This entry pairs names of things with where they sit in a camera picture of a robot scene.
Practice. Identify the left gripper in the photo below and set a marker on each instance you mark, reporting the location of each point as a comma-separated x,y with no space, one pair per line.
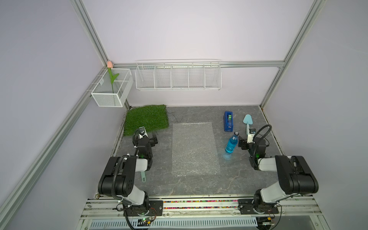
153,141

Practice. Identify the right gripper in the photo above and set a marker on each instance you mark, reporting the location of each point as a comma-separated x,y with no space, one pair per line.
243,143

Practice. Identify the blue glass bottle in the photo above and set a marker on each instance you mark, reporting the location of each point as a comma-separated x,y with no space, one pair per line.
232,143

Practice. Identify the bubble wrap sheet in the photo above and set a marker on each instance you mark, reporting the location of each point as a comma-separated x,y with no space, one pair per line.
194,150

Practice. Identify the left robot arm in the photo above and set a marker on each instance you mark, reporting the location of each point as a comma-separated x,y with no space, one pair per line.
118,178

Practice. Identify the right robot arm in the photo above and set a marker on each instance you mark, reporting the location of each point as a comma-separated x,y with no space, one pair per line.
295,177

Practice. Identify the teal hand rake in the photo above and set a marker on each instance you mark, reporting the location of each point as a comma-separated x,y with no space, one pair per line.
143,176

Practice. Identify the teal garden trowel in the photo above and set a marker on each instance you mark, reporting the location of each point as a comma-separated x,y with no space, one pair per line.
248,121

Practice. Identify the green artificial grass mat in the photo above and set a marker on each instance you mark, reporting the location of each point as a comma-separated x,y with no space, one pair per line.
152,117

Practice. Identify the blue tape dispenser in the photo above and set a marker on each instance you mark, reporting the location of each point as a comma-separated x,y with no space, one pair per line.
228,121

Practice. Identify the white vent grille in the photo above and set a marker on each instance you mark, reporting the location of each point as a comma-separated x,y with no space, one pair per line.
175,223

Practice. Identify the pink artificial tulip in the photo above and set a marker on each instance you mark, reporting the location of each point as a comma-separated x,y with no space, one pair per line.
113,77

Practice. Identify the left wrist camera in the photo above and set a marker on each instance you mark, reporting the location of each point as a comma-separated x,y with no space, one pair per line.
142,132

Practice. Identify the white mesh wall basket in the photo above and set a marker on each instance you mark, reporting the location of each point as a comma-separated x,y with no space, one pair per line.
102,92

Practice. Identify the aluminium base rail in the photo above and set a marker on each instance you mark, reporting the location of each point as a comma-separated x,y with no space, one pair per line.
226,206

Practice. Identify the white wire wall shelf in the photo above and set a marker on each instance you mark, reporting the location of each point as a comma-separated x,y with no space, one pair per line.
178,74

